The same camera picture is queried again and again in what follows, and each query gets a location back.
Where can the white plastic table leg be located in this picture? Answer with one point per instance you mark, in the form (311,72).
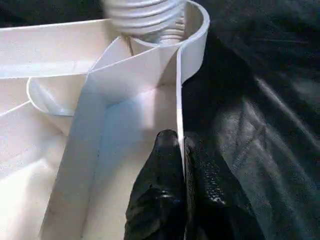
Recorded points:
(145,15)

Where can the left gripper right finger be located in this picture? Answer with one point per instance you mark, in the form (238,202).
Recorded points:
(220,205)

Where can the white plastic table top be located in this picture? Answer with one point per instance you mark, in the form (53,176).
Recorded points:
(50,50)

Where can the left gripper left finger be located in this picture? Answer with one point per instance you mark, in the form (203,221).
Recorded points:
(155,200)

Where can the black work mat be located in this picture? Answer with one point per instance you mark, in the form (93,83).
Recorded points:
(260,100)

